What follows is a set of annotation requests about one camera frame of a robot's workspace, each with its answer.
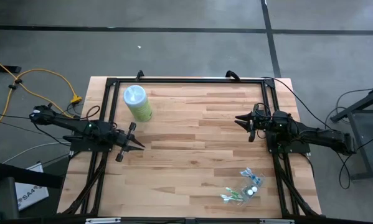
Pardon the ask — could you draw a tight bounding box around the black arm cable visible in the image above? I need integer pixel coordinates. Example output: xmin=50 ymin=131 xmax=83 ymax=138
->
xmin=262 ymin=77 xmax=332 ymax=129

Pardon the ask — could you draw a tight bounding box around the black floor bar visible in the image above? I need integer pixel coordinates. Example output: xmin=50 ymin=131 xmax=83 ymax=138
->
xmin=0 ymin=64 xmax=22 ymax=75

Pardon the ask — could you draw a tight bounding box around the white printed box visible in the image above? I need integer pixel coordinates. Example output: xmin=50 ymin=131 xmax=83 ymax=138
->
xmin=14 ymin=162 xmax=50 ymax=212

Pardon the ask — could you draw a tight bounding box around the looped black floor cable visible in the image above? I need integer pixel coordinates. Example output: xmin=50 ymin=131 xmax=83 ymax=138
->
xmin=324 ymin=88 xmax=373 ymax=190

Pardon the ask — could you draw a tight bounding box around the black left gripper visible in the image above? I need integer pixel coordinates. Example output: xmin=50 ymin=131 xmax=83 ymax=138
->
xmin=110 ymin=121 xmax=146 ymax=163

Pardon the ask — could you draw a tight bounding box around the black aluminium table frame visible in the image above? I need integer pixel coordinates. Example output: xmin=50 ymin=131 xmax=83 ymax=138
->
xmin=57 ymin=76 xmax=323 ymax=218

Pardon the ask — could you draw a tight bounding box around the black metal side table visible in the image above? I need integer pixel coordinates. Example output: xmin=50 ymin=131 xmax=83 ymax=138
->
xmin=329 ymin=85 xmax=373 ymax=182

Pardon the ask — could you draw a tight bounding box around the thin black floor cable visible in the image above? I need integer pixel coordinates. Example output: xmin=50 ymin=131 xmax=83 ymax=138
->
xmin=0 ymin=105 xmax=81 ymax=138

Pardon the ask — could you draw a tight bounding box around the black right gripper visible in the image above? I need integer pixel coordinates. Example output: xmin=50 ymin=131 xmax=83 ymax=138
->
xmin=234 ymin=103 xmax=286 ymax=143

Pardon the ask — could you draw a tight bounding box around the green disinfecting wipes canister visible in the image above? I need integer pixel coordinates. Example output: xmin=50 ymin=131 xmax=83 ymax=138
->
xmin=123 ymin=84 xmax=154 ymax=123

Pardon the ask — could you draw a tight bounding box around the white floor cable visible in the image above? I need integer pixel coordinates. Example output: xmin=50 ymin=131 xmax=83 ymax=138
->
xmin=1 ymin=141 xmax=72 ymax=165

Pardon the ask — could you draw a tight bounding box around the yellow extension cable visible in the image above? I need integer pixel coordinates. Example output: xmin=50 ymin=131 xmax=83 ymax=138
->
xmin=0 ymin=54 xmax=83 ymax=129

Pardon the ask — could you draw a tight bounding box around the dark equipment stand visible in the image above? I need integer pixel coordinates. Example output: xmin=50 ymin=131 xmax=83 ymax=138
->
xmin=0 ymin=96 xmax=64 ymax=222

